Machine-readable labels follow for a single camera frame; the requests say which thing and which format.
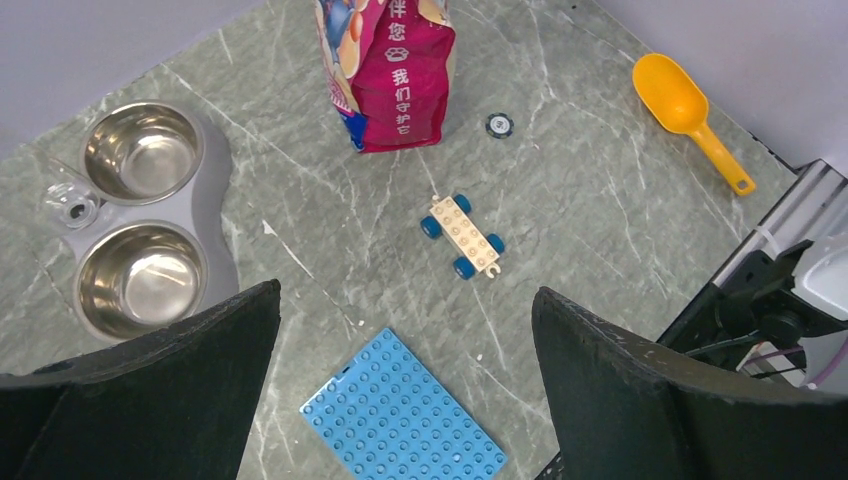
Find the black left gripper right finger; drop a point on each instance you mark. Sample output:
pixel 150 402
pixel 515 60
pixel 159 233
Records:
pixel 624 407

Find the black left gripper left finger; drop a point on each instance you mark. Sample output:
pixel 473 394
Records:
pixel 176 403

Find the yellow plastic scoop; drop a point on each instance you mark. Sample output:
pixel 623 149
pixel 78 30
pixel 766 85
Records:
pixel 680 107

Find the pink pet food bag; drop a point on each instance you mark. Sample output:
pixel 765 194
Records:
pixel 389 66

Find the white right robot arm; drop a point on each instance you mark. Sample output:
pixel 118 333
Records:
pixel 779 318

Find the near steel bowl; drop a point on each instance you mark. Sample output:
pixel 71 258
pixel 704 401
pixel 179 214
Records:
pixel 138 278

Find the steel bowl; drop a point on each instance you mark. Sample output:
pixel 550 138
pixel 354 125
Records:
pixel 138 278
pixel 142 152

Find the blue studded building baseplate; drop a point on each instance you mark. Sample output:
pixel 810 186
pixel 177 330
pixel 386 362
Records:
pixel 386 416

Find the beige toy car blue wheels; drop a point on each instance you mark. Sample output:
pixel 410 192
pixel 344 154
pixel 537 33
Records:
pixel 448 217

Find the far steel bowl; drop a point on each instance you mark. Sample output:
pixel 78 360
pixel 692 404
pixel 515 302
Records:
pixel 142 152

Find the dark poker chip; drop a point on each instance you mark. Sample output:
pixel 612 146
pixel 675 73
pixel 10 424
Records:
pixel 499 125

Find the aluminium frame rail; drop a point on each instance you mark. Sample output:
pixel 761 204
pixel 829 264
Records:
pixel 814 207

